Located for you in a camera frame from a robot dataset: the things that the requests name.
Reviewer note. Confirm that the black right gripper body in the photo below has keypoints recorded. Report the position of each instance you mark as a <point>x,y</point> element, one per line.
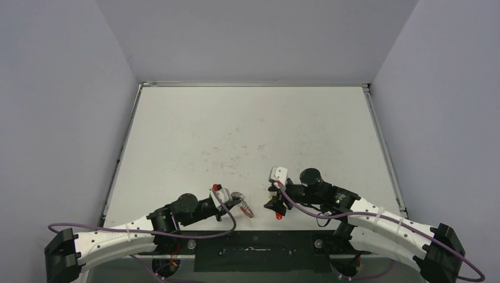
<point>282,198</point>

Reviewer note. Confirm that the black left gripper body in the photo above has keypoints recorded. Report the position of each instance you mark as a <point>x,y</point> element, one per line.
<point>204,211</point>

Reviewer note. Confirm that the large keyring with red grip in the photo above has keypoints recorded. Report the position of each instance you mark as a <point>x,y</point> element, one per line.
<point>244,207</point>

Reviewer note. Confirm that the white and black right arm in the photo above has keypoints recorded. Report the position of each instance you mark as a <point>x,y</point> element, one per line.
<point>436,253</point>

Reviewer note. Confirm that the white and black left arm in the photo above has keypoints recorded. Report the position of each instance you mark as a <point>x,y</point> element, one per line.
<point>71,253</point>

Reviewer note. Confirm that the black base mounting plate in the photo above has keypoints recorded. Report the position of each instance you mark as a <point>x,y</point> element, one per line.
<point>255,251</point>

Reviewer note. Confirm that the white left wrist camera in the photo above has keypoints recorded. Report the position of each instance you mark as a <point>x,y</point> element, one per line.
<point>217,192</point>

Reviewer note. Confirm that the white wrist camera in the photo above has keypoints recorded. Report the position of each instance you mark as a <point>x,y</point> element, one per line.
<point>278,175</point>
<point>217,192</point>

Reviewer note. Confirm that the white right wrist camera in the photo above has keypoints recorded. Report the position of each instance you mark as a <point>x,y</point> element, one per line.
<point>278,175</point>

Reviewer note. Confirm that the aluminium front rail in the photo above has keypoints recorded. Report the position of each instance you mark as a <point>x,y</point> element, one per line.
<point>99,247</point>

